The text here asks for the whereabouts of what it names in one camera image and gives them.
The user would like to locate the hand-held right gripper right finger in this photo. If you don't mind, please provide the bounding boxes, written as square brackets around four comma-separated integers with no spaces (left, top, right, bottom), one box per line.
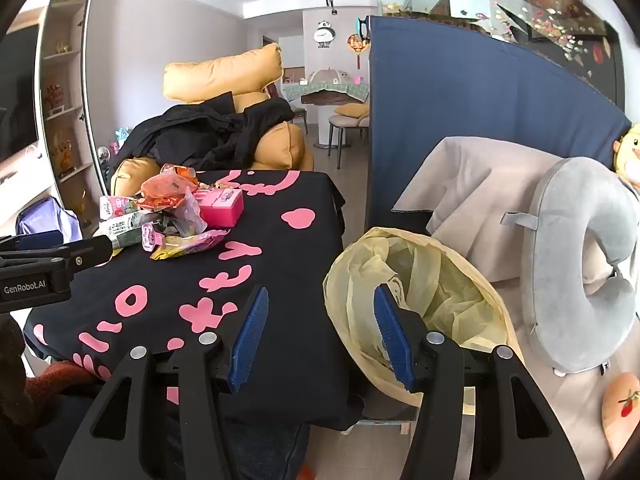
[372,282,586,480]

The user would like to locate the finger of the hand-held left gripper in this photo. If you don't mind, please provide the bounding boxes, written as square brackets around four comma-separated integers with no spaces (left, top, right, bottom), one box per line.
[0,235,115,273]
[0,230,63,255]

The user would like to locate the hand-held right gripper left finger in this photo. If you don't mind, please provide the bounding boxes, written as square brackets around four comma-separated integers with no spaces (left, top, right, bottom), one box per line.
[55,285,271,480]

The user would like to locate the dark green packet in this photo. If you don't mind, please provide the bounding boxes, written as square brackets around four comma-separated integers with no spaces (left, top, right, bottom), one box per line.
[97,212,166,250]

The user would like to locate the white pink packet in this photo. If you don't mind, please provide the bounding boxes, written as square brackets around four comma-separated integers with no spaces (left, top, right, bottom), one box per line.
[99,195,138,221]

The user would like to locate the small pink packet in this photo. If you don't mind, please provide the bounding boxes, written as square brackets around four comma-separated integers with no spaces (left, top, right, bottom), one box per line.
[141,222,166,252]

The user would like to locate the translucent red plastic bag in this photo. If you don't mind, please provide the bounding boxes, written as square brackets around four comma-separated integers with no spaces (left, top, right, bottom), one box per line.
[140,167,201,211]

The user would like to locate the clear plastic wrapper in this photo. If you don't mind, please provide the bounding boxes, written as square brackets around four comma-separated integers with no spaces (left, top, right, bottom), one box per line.
[160,185,208,238]

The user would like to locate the yellow wrapper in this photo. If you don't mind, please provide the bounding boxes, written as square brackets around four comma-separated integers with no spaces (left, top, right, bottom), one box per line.
[150,229,232,261]

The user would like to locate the purple bag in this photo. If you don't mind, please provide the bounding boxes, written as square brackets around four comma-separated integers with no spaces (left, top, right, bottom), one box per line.
[15,196,83,241]

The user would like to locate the black cloth with pink print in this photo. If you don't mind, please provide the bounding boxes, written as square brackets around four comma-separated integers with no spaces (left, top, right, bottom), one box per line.
[22,169,366,431]

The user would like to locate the rust fuzzy cloth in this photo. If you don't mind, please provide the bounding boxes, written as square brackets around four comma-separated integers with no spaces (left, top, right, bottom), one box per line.
[25,362,108,401]

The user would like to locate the person's leg in jeans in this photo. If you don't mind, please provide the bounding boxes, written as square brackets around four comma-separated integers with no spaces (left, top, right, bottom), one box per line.
[165,400,311,480]

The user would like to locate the small toy figures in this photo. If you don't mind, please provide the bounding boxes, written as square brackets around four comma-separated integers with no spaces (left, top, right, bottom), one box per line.
[97,127,133,171]

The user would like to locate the pink box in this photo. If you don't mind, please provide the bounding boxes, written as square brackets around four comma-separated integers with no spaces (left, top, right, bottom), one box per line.
[192,187,246,228]

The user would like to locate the dark television screen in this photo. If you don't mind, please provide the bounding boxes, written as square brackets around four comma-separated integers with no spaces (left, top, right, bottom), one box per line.
[0,25,41,161]

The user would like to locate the white display shelf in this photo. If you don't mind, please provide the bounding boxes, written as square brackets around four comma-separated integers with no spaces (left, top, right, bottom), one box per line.
[35,0,108,231]

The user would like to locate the black jacket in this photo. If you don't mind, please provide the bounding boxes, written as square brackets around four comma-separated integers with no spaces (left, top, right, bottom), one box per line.
[107,91,296,173]

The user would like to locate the beige blanket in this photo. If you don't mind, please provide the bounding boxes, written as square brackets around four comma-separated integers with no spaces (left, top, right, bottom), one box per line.
[392,135,640,466]

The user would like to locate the grey neck pillow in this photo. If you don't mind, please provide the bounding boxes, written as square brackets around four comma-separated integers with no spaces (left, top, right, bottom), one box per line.
[501,156,640,376]

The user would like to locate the grey dining chair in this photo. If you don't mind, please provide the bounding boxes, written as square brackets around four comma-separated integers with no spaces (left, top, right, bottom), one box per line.
[327,102,371,170]

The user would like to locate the yellow armchair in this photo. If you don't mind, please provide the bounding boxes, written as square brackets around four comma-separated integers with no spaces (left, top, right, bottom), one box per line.
[110,42,316,196]

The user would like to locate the blue partition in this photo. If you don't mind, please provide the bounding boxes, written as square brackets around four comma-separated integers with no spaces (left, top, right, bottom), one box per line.
[367,15,633,233]

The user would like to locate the yellow seat cushion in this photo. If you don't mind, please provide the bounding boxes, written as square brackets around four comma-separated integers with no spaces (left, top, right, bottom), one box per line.
[334,102,370,120]

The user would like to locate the peach strawberry pillow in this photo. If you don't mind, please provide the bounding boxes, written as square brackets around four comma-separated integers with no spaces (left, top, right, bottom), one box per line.
[601,372,640,461]

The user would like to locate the dining table with checkered cloth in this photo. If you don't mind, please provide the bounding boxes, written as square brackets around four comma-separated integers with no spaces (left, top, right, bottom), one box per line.
[282,67,371,126]

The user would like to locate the mesh food cover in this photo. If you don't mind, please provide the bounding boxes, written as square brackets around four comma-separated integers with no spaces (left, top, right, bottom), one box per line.
[306,67,351,88]

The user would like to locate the yellow duck plush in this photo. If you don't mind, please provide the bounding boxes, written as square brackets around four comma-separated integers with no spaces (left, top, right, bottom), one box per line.
[612,122,640,183]

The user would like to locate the panda wall clock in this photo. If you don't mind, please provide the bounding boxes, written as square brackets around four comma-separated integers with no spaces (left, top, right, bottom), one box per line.
[313,20,335,50]

